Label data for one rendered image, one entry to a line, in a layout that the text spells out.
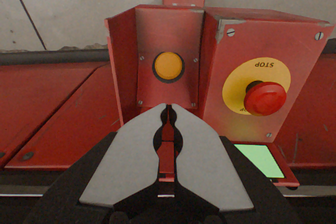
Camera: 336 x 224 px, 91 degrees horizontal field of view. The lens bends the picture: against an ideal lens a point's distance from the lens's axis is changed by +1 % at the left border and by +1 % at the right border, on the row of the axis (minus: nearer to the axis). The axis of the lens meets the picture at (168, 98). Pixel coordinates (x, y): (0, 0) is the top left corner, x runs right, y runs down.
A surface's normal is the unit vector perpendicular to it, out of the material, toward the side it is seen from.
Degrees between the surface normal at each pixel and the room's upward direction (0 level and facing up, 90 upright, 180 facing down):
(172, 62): 35
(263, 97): 3
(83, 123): 90
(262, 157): 90
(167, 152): 90
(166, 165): 90
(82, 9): 0
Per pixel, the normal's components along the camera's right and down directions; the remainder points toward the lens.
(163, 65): 0.00, -0.03
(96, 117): -0.04, -0.84
